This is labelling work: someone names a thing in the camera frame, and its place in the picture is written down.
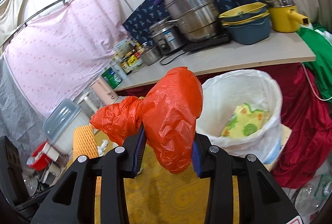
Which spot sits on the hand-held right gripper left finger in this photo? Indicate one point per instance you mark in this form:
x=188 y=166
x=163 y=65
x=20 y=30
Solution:
x=138 y=153

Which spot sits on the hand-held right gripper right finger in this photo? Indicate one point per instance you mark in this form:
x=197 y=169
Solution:
x=195 y=159

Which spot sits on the orange plastic bag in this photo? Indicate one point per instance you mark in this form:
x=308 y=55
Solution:
x=171 y=109

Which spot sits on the yellow green printed wrapper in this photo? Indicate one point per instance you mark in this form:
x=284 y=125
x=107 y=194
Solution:
x=243 y=122

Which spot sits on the trash bin with white bag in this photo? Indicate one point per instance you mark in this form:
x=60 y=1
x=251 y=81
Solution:
x=215 y=94

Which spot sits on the red plastic container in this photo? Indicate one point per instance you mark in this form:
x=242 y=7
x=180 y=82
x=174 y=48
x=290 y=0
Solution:
x=39 y=159

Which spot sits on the white crumpled tissue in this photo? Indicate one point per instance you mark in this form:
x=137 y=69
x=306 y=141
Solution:
x=103 y=146

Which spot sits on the white plastic cup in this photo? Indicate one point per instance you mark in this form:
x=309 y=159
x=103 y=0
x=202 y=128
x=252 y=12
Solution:
x=53 y=153

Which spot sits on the yellow patterned tablecloth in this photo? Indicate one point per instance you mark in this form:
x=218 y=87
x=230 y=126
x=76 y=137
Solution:
x=168 y=198

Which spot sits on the yellow foam fruit net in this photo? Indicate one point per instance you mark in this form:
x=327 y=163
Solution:
x=83 y=139

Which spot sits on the grey plastic sheet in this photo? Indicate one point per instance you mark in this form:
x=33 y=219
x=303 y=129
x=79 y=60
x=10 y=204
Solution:
x=18 y=109

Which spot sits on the white storage box grey lid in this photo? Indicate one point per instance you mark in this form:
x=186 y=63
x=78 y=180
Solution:
x=62 y=120

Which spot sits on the pink electric kettle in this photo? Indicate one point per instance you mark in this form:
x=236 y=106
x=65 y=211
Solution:
x=103 y=91

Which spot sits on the white electric kettle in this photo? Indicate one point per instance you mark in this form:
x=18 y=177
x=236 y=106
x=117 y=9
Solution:
x=87 y=103

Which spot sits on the green tin can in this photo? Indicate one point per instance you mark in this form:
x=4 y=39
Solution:
x=111 y=78

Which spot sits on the white seasoning bottle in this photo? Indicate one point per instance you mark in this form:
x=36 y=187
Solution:
x=119 y=70

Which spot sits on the dark sauce bottle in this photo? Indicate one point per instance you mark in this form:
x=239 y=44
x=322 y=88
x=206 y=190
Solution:
x=125 y=66

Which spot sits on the wooden stool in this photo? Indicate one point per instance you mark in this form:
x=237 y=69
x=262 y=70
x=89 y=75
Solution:
x=285 y=135

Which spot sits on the yellow label jar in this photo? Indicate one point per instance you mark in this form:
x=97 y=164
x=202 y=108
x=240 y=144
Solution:
x=133 y=59

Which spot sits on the small steel pot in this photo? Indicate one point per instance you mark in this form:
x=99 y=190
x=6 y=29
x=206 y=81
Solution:
x=150 y=55

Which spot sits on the dark bottle red label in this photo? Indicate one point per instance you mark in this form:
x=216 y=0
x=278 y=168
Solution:
x=140 y=51

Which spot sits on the white carton box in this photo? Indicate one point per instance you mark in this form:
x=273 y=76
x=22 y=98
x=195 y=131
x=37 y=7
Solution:
x=120 y=48

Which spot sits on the red cloth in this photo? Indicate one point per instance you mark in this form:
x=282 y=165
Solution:
x=306 y=135

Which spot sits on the black induction cooker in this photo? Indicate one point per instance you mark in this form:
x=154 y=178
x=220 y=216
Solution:
x=207 y=43

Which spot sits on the steel rice cooker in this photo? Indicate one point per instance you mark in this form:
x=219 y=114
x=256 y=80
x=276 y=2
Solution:
x=166 y=37

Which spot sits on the pink dotted sheet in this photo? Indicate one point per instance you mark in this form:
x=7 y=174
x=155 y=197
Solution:
x=64 y=52

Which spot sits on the clear plastic bottle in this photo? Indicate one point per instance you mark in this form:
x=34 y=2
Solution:
x=316 y=195

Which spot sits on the blue plastic basin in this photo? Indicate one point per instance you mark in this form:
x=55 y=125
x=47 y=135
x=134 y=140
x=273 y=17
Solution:
x=249 y=34

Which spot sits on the yellow plastic basin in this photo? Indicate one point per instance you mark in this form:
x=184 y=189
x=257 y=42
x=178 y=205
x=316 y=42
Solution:
x=243 y=9
x=246 y=22

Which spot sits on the large steel steamer pot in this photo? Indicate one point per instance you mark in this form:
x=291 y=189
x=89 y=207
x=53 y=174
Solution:
x=194 y=11

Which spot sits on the cream cloth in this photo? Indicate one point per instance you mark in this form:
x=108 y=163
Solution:
x=13 y=13

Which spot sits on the green plastic bag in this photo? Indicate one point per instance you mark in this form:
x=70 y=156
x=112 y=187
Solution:
x=321 y=63

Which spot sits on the yellow electric pot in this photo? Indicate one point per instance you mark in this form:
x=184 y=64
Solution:
x=281 y=18

